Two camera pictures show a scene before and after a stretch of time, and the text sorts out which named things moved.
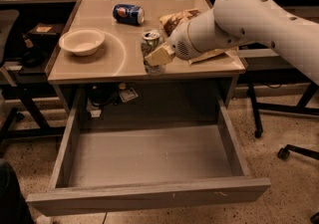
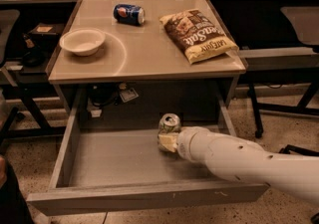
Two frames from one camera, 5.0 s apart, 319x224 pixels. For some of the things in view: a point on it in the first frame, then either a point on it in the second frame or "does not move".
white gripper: (179, 44) -> (183, 144)
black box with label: (44, 34) does not move
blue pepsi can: (132, 14) does not move
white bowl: (83, 41) does not move
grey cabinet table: (97, 68) does not move
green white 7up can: (152, 42) -> (168, 123)
